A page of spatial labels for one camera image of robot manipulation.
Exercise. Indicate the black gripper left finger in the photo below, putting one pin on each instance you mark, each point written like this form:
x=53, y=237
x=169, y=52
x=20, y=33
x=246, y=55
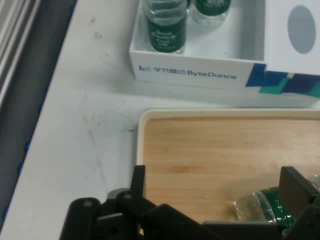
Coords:
x=138, y=180

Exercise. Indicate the green label water bottle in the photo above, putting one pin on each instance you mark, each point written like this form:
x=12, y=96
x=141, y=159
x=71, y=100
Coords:
x=210, y=10
x=166, y=35
x=270, y=205

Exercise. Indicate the white and blue cardboard box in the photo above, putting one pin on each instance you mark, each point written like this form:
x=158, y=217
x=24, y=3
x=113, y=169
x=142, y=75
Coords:
x=190, y=72

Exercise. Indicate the white inner box oval window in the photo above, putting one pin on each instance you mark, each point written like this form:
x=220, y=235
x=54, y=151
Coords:
x=277, y=37

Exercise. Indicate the bamboo tray with cream rim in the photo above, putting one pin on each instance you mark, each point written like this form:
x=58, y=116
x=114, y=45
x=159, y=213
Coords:
x=200, y=140

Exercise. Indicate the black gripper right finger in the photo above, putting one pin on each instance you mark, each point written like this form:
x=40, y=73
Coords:
x=297, y=190

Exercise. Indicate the aluminium horizontal frame rail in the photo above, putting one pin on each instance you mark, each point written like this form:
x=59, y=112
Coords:
x=15, y=37

